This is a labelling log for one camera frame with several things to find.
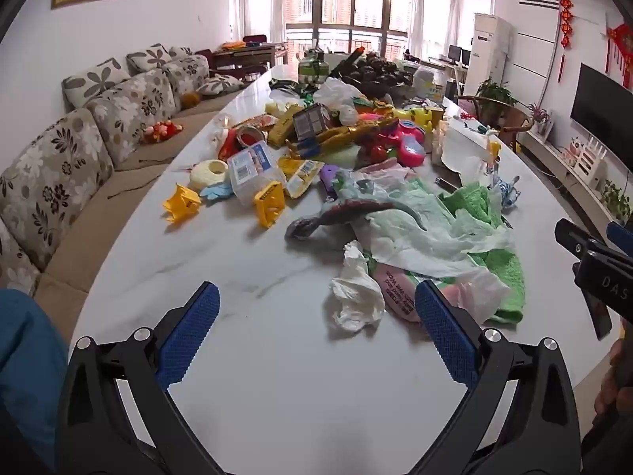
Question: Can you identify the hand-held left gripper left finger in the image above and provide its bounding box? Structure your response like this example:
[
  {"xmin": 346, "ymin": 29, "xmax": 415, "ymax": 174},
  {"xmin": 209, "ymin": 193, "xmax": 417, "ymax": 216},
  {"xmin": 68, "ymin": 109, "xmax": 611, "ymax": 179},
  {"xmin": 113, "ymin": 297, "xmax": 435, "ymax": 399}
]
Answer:
[{"xmin": 57, "ymin": 282, "xmax": 226, "ymax": 475}]

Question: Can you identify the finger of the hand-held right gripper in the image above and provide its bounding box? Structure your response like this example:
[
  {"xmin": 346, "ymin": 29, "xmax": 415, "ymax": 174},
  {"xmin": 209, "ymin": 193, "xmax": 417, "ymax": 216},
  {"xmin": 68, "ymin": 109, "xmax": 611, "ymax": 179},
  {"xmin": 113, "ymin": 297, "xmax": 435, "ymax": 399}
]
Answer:
[
  {"xmin": 606, "ymin": 221, "xmax": 633, "ymax": 258},
  {"xmin": 554, "ymin": 218, "xmax": 610, "ymax": 259}
]

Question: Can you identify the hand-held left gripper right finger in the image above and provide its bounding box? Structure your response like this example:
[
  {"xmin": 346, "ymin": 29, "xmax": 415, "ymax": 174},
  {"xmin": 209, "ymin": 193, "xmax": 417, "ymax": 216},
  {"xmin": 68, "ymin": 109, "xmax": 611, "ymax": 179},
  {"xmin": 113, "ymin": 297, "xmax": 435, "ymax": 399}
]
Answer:
[{"xmin": 409, "ymin": 279, "xmax": 580, "ymax": 475}]

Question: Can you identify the white tissue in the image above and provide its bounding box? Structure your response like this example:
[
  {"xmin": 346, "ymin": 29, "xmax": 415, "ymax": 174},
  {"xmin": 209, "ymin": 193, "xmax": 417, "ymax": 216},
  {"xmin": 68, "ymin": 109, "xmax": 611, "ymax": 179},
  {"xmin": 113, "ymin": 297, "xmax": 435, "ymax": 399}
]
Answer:
[{"xmin": 329, "ymin": 240, "xmax": 387, "ymax": 332}]

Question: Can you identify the person's right forearm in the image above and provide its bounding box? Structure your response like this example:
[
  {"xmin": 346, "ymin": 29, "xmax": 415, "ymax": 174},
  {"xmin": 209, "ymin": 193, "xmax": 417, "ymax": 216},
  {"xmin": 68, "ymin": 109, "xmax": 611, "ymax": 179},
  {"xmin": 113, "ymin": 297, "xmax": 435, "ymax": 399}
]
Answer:
[{"xmin": 581, "ymin": 401, "xmax": 633, "ymax": 475}]

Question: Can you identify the person's right hand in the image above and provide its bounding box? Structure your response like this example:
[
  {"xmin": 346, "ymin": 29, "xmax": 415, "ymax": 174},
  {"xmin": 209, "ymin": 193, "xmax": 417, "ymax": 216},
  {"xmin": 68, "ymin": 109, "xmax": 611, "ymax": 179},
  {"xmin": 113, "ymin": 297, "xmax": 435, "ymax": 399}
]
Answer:
[{"xmin": 593, "ymin": 324, "xmax": 633, "ymax": 419}]

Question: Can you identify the leafy potted plant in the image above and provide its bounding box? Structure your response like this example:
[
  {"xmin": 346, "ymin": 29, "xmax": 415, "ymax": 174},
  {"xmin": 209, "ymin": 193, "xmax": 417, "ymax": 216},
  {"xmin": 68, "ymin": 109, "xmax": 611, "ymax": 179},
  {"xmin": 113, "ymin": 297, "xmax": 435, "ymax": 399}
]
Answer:
[{"xmin": 601, "ymin": 180, "xmax": 633, "ymax": 223}]

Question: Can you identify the translucent white plastic bag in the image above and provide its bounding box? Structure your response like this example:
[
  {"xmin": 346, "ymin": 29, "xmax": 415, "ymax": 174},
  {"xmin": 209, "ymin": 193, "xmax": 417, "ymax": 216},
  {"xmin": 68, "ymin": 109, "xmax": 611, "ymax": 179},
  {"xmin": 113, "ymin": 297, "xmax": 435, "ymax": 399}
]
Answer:
[{"xmin": 442, "ymin": 267, "xmax": 510, "ymax": 322}]

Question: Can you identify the white television cabinet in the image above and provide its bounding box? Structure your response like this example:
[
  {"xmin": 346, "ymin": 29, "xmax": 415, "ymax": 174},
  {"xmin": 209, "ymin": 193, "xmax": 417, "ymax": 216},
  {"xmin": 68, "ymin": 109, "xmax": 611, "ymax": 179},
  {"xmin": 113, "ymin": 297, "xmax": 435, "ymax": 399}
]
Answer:
[{"xmin": 519, "ymin": 129, "xmax": 633, "ymax": 223}]

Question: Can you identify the pink wet wipes packet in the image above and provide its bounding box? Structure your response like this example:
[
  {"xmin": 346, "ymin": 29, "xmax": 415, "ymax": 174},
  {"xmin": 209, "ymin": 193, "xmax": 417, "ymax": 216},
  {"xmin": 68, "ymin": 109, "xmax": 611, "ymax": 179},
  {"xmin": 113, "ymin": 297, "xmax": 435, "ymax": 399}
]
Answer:
[{"xmin": 371, "ymin": 262, "xmax": 426, "ymax": 325}]

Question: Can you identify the green towel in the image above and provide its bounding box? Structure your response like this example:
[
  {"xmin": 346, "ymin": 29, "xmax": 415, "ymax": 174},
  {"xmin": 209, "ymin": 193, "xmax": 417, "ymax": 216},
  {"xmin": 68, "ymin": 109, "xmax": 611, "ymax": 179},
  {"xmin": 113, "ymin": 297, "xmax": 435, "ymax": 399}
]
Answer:
[{"xmin": 440, "ymin": 183, "xmax": 526, "ymax": 327}]

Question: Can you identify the white rack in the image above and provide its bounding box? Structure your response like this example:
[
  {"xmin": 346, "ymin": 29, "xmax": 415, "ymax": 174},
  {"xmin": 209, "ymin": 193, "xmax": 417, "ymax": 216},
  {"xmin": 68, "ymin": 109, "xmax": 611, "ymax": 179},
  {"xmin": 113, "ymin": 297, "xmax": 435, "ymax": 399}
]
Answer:
[{"xmin": 574, "ymin": 139, "xmax": 608, "ymax": 176}]

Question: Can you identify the blue and white figurine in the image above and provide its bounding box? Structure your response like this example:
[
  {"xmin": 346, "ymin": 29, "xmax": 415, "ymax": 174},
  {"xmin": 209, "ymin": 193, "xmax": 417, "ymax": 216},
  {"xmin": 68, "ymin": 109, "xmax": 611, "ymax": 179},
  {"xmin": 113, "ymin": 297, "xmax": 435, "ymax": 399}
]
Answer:
[{"xmin": 495, "ymin": 175, "xmax": 522, "ymax": 209}]

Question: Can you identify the pale green plastic bag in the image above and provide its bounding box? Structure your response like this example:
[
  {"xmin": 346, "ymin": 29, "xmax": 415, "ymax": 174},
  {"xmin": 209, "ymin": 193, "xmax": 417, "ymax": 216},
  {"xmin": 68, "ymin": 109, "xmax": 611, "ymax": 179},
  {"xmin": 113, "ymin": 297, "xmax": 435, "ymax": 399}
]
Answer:
[{"xmin": 341, "ymin": 178, "xmax": 515, "ymax": 278}]

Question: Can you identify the wicker chair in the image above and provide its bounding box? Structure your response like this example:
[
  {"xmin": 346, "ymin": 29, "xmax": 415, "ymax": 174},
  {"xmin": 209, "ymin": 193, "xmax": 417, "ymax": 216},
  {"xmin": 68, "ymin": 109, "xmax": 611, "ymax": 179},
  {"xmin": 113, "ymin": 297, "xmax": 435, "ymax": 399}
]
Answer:
[{"xmin": 457, "ymin": 94, "xmax": 535, "ymax": 146}]

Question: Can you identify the yellow plastic toy piece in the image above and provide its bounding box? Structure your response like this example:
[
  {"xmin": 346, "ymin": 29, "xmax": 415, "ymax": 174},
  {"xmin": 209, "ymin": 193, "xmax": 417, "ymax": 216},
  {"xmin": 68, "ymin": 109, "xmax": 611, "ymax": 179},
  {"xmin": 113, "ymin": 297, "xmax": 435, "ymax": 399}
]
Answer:
[
  {"xmin": 163, "ymin": 183, "xmax": 203, "ymax": 223},
  {"xmin": 253, "ymin": 180, "xmax": 286, "ymax": 229}
]

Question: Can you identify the black television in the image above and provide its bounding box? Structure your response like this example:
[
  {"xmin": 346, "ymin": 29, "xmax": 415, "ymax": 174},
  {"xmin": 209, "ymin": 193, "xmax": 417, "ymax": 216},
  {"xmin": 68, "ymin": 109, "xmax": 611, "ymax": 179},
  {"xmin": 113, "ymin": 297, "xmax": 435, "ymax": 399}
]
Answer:
[{"xmin": 570, "ymin": 63, "xmax": 633, "ymax": 159}]

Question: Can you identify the white paper sheet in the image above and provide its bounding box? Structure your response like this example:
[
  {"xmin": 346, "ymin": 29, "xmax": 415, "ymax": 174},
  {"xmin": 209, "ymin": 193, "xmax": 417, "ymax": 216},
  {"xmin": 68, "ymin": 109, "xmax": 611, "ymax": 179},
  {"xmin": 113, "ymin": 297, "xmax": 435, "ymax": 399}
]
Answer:
[{"xmin": 440, "ymin": 119, "xmax": 500, "ymax": 174}]

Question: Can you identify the light blue paw toy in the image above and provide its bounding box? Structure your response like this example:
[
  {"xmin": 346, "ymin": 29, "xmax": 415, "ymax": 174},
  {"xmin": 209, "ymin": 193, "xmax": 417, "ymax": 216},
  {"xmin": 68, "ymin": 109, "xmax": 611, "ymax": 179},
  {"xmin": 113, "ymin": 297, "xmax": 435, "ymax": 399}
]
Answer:
[{"xmin": 200, "ymin": 182, "xmax": 233, "ymax": 202}]

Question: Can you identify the grey dinosaur toy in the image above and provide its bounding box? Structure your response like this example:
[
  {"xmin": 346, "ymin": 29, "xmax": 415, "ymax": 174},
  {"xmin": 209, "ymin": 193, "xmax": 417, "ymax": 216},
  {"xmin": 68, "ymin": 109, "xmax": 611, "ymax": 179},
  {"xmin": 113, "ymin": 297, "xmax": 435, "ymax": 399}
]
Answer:
[{"xmin": 284, "ymin": 178, "xmax": 428, "ymax": 243}]

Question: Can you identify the person's blue pants leg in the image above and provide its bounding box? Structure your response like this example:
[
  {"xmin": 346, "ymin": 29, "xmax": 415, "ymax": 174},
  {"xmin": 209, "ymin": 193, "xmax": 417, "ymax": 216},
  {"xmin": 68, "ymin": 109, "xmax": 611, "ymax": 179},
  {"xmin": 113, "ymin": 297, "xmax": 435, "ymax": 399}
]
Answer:
[{"xmin": 0, "ymin": 289, "xmax": 67, "ymax": 471}]

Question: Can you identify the cream tape roll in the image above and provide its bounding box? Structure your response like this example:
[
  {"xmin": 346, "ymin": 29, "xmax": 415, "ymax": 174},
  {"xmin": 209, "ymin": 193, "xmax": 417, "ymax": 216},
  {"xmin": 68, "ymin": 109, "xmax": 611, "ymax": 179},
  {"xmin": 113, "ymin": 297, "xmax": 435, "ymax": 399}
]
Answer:
[{"xmin": 190, "ymin": 159, "xmax": 229, "ymax": 190}]

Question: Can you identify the green potted plant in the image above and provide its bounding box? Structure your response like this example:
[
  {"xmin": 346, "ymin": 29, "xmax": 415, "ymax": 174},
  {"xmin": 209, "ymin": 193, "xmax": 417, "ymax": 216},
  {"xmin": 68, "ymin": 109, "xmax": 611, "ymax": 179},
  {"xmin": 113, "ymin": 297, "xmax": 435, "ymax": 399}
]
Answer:
[{"xmin": 475, "ymin": 78, "xmax": 517, "ymax": 110}]

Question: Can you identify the clear box with blue label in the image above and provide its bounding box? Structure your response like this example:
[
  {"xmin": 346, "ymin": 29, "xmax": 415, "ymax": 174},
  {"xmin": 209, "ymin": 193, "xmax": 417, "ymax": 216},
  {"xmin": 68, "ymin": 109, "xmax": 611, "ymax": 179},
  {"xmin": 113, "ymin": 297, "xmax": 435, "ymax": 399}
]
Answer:
[{"xmin": 227, "ymin": 141, "xmax": 288, "ymax": 207}]

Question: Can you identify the pink plastic toy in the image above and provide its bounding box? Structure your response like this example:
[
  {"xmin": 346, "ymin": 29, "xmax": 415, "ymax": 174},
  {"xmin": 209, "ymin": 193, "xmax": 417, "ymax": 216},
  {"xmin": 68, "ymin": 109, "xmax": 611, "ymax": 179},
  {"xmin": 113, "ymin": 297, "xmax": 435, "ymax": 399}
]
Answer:
[{"xmin": 393, "ymin": 119, "xmax": 426, "ymax": 166}]

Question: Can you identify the red packet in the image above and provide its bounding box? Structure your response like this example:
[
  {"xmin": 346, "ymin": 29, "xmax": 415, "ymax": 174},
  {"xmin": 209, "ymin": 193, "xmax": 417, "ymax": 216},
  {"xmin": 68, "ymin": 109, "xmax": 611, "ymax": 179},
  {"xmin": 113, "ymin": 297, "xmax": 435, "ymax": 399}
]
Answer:
[{"xmin": 218, "ymin": 129, "xmax": 243, "ymax": 162}]

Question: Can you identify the purple toy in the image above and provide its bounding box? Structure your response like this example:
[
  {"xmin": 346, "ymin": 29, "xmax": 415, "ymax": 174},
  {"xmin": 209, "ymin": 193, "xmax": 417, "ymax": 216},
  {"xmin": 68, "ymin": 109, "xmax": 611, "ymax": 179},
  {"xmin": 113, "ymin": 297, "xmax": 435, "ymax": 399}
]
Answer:
[{"xmin": 319, "ymin": 165, "xmax": 347, "ymax": 199}]

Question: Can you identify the yellow snack packet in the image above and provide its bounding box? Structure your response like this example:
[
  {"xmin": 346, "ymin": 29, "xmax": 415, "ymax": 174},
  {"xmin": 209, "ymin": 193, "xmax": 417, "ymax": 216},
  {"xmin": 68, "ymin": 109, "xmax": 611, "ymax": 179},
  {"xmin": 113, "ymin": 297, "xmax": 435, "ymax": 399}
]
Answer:
[{"xmin": 278, "ymin": 157, "xmax": 326, "ymax": 200}]

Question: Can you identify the floral beige sofa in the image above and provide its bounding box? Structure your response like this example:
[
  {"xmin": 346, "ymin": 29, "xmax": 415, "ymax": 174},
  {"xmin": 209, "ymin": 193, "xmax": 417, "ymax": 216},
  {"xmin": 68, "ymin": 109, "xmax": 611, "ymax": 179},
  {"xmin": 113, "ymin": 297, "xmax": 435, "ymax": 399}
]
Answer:
[{"xmin": 0, "ymin": 53, "xmax": 253, "ymax": 357}]

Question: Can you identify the white standing air conditioner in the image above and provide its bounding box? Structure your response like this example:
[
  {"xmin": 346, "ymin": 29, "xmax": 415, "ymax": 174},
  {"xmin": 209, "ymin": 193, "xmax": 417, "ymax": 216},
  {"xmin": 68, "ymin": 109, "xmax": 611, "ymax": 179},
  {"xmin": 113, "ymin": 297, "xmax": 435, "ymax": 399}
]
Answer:
[{"xmin": 467, "ymin": 12, "xmax": 515, "ymax": 105}]

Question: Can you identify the red plush toy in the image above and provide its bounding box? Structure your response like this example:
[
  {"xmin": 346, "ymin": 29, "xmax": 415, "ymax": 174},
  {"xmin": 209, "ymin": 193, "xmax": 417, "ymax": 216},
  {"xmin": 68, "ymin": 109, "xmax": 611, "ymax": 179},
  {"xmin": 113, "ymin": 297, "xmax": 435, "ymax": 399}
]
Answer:
[{"xmin": 142, "ymin": 120, "xmax": 183, "ymax": 145}]

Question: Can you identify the white plastic jar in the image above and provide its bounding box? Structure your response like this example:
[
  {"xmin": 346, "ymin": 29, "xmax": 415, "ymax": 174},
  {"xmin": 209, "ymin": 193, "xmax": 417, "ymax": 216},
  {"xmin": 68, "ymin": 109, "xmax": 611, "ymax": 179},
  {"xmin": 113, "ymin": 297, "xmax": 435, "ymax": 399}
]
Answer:
[{"xmin": 413, "ymin": 66, "xmax": 446, "ymax": 105}]

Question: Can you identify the red knot hanging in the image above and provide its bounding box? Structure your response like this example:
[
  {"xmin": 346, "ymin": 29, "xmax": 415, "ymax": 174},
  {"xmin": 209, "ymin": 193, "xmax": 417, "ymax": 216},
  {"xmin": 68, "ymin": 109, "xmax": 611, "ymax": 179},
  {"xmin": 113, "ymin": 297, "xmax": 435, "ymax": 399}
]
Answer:
[{"xmin": 559, "ymin": 0, "xmax": 575, "ymax": 82}]

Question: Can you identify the orange snack packet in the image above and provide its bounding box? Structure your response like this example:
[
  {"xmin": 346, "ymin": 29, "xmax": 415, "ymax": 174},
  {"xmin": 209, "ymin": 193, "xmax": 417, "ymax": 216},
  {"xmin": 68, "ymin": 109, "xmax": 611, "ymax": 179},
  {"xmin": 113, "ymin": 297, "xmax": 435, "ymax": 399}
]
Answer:
[{"xmin": 232, "ymin": 114, "xmax": 280, "ymax": 132}]

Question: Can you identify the gold foil wrapper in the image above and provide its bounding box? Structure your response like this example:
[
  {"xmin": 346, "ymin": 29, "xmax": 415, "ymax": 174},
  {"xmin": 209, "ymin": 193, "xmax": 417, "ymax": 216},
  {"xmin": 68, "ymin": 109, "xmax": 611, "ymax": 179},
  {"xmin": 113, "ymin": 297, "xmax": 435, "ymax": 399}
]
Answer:
[{"xmin": 287, "ymin": 119, "xmax": 401, "ymax": 159}]

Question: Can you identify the yellow box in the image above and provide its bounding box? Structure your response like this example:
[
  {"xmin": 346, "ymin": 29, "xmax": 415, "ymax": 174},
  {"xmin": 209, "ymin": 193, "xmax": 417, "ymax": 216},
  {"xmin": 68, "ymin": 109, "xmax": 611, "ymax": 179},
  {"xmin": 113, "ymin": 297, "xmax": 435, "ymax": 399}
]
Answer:
[{"xmin": 267, "ymin": 104, "xmax": 305, "ymax": 146}]

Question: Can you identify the grey carton box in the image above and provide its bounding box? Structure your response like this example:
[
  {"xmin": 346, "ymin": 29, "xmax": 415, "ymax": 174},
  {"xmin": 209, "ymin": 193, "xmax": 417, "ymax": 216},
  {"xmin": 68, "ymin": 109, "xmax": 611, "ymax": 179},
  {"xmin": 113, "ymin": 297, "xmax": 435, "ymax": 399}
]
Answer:
[{"xmin": 293, "ymin": 104, "xmax": 331, "ymax": 142}]

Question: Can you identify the dark basket of items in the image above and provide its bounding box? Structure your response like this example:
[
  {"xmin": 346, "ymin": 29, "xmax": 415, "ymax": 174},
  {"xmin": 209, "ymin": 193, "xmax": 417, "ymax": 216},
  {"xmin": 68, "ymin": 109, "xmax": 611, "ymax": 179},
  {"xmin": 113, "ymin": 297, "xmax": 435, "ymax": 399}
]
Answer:
[{"xmin": 329, "ymin": 52, "xmax": 413, "ymax": 97}]

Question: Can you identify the loose floral pillow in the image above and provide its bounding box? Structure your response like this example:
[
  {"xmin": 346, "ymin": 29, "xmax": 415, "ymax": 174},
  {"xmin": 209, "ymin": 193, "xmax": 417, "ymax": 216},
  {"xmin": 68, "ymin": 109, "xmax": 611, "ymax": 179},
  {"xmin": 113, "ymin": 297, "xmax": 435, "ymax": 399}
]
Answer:
[{"xmin": 195, "ymin": 74, "xmax": 245, "ymax": 97}]

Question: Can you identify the large floral cushion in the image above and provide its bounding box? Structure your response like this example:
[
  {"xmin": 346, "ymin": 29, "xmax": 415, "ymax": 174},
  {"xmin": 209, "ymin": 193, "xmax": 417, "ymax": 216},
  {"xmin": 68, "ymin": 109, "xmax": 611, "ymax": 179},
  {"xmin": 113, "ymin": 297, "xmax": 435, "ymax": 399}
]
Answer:
[{"xmin": 62, "ymin": 57, "xmax": 132, "ymax": 110}]

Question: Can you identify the medium floral cushion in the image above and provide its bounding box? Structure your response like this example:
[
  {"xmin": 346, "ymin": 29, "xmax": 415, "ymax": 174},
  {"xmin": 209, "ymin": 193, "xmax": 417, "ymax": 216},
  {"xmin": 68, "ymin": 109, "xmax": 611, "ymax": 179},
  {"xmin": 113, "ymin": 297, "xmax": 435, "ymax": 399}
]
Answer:
[{"xmin": 126, "ymin": 44, "xmax": 171, "ymax": 74}]

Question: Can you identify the wooden side table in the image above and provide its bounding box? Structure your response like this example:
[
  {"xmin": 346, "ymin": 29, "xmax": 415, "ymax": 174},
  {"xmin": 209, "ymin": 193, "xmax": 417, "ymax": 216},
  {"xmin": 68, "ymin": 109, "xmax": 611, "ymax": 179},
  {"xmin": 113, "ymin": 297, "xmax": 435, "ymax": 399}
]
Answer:
[{"xmin": 210, "ymin": 42, "xmax": 288, "ymax": 72}]

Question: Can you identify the green bottle pack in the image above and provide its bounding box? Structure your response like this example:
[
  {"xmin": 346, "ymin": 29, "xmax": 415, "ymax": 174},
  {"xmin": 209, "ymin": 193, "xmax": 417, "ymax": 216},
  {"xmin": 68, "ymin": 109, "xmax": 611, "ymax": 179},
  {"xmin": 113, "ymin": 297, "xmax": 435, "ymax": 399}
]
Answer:
[{"xmin": 298, "ymin": 49, "xmax": 331, "ymax": 85}]

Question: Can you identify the large window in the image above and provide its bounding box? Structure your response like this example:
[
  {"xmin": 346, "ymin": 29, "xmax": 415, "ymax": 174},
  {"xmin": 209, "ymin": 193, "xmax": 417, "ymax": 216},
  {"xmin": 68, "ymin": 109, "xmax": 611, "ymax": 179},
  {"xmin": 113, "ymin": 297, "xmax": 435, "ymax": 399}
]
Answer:
[{"xmin": 284, "ymin": 0, "xmax": 416, "ymax": 60}]

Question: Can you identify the black cable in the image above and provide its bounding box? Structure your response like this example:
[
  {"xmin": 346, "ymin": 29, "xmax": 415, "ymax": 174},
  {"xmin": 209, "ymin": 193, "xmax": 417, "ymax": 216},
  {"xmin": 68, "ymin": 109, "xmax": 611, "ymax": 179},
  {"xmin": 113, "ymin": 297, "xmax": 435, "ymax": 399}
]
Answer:
[{"xmin": 106, "ymin": 156, "xmax": 174, "ymax": 201}]

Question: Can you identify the red diamond wall decoration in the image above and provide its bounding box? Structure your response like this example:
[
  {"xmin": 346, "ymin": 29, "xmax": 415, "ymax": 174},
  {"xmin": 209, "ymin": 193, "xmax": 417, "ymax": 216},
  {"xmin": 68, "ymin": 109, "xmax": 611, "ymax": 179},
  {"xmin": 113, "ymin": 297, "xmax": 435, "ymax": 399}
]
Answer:
[{"xmin": 606, "ymin": 22, "xmax": 633, "ymax": 90}]

